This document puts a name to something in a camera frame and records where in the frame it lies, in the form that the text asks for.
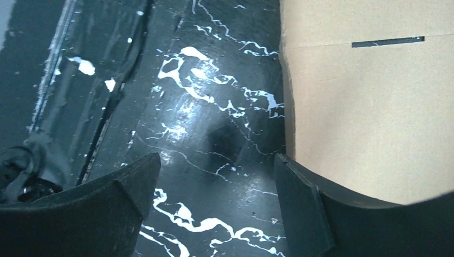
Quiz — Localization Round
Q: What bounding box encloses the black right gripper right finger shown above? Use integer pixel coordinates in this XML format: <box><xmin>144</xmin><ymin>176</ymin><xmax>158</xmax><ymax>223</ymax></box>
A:
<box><xmin>274</xmin><ymin>154</ymin><xmax>453</xmax><ymax>256</ymax></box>

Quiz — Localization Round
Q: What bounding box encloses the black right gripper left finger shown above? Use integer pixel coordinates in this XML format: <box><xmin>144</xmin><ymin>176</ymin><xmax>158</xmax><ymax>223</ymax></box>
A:
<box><xmin>1</xmin><ymin>153</ymin><xmax>161</xmax><ymax>256</ymax></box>

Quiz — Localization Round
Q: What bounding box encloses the brown cardboard box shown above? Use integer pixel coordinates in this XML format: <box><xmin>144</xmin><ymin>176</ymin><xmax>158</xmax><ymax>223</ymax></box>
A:
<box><xmin>279</xmin><ymin>1</ymin><xmax>453</xmax><ymax>204</ymax></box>

